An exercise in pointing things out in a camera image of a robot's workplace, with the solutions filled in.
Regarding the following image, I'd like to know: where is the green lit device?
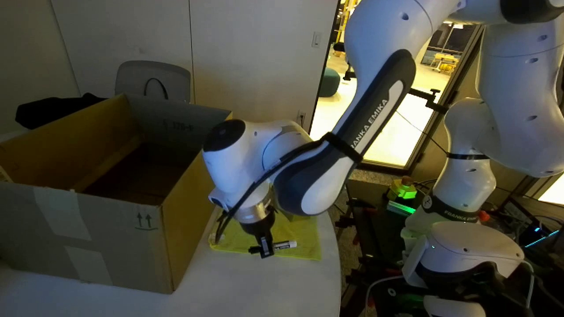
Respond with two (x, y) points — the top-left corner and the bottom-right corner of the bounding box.
(386, 181), (419, 217)

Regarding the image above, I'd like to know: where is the black garment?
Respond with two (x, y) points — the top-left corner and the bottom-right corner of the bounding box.
(14, 92), (107, 130)

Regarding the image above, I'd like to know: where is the black marker with white cap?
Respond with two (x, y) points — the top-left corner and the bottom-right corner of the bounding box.
(271, 238), (300, 252)

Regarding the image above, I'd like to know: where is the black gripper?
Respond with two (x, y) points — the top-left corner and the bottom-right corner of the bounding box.
(247, 217), (277, 261)

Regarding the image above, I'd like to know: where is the teal round stool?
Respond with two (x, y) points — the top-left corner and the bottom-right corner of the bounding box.
(319, 67), (342, 99)

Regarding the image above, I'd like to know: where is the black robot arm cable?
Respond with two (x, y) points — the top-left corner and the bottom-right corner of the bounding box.
(213, 132), (365, 245)

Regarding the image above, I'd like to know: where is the open cardboard box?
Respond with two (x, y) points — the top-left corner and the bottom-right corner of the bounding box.
(0, 95), (234, 296)

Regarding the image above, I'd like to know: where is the grey plastic chair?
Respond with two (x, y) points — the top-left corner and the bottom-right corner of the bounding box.
(113, 60), (192, 106)

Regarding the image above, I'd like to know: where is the black robot mounting cart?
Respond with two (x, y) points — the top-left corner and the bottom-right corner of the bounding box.
(333, 178), (564, 317)

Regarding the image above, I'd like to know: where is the yellow terry cloth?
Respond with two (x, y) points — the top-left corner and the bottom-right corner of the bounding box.
(208, 210), (324, 262)

